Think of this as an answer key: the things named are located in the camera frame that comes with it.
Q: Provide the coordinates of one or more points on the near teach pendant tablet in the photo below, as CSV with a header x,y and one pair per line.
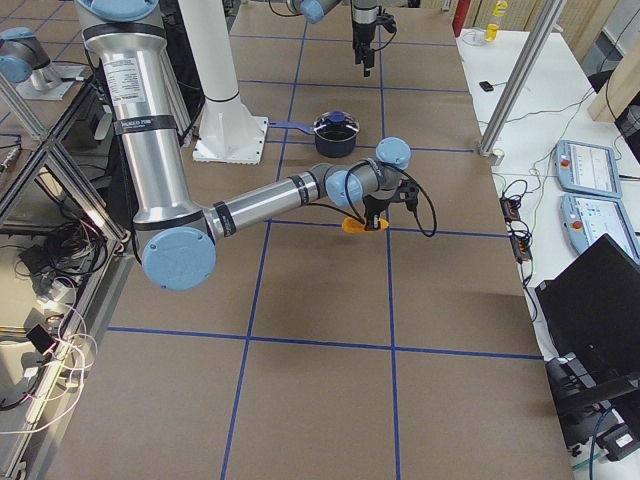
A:
x,y
587,217

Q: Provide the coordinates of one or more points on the aluminium frame post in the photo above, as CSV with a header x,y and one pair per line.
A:
x,y
525,62

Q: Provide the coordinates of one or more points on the small black square device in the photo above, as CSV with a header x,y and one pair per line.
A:
x,y
486,86

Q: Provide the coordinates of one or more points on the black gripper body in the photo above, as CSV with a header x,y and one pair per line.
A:
x,y
374,205
361,27

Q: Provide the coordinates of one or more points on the glass lid with blue knob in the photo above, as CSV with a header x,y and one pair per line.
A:
x,y
336,120

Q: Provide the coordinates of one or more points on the yellow cup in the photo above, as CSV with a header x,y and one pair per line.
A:
x,y
491,32

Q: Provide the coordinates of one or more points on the yellow corn cob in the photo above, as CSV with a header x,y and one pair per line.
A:
x,y
354,226

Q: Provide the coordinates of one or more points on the black orange usb hub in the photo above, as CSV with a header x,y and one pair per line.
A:
x,y
519,233

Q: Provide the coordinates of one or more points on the blue saucepan with handle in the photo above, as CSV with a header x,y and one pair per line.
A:
x,y
331,144

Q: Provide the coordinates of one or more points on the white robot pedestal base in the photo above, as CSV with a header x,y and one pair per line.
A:
x,y
228,132

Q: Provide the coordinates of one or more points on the teach pendant tablet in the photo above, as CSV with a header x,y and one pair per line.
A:
x,y
587,168
587,217

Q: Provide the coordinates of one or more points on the black laptop computer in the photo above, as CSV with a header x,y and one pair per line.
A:
x,y
592,307

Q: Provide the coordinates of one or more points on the far teach pendant tablet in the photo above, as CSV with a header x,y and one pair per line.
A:
x,y
587,168

